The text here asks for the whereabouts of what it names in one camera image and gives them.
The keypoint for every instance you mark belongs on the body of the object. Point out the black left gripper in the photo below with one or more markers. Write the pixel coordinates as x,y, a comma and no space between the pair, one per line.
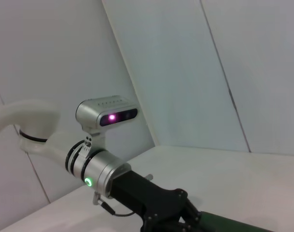
142,193

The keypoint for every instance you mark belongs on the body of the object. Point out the green glasses case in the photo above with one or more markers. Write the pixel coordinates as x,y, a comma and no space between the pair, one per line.
233,223

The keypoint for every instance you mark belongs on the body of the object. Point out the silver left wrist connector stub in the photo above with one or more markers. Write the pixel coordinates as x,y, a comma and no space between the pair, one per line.
149,177

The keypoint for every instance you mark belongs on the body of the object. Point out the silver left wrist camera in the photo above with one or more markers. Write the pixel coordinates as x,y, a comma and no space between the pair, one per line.
88,113

